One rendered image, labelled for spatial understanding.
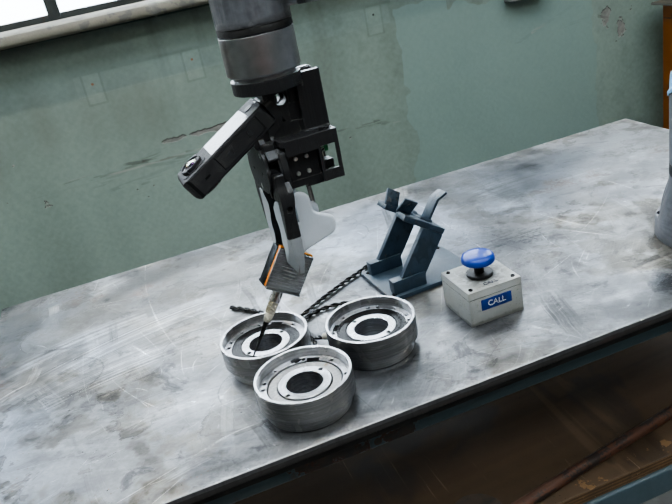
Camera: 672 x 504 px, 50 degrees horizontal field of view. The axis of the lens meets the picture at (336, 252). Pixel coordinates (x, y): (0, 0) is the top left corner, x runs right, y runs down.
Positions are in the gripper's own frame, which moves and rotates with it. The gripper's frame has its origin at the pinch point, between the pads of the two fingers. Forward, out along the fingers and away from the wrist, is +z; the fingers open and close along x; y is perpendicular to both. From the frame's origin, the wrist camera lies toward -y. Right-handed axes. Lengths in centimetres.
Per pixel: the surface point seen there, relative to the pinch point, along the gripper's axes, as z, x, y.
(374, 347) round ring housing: 9.9, -7.5, 5.3
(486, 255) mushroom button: 5.9, -4.1, 22.3
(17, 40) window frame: -19, 152, -23
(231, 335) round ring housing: 10.0, 6.3, -7.5
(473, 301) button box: 9.9, -6.1, 18.8
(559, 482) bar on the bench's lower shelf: 36.9, -10.9, 25.2
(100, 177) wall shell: 26, 160, -14
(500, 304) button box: 11.5, -6.4, 22.1
